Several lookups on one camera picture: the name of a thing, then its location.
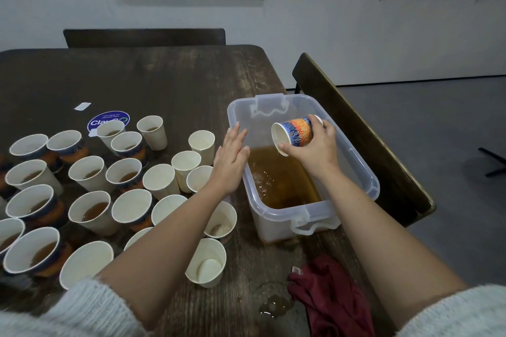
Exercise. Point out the orange blue patterned paper cup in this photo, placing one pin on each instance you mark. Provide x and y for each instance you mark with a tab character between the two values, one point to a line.
296	131

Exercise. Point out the round blue sticker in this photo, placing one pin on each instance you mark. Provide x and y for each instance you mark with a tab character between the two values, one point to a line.
108	118

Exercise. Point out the round white side table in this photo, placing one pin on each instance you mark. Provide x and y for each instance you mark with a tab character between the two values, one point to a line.
496	160

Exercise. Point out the person's right hand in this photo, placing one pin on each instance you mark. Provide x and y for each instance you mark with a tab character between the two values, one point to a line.
320	151

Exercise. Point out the white paper cup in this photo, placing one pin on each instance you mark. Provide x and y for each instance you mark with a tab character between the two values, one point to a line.
202	146
186	168

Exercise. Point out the dark wooden table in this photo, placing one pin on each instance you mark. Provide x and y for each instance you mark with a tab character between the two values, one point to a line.
158	72

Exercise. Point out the dark red cloth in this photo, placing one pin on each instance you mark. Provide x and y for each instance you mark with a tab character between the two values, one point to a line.
332	301

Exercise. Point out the dark wooden chair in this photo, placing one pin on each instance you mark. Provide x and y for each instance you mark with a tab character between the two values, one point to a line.
364	139
142	37

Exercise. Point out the person's left forearm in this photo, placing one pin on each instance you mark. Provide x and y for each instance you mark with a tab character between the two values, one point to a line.
158	258

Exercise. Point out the group of paper cups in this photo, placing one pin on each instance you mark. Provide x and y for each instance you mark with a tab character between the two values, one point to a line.
95	210

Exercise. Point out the small white paper label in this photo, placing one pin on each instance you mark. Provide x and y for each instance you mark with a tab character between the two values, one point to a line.
82	106

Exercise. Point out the person's right forearm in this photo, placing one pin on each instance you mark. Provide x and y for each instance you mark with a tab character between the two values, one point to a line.
387	254

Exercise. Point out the person's left hand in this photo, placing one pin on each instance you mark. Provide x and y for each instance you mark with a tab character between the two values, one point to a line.
229	165

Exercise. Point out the clear plastic storage bin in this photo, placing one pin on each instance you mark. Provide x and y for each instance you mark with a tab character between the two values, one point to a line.
278	226

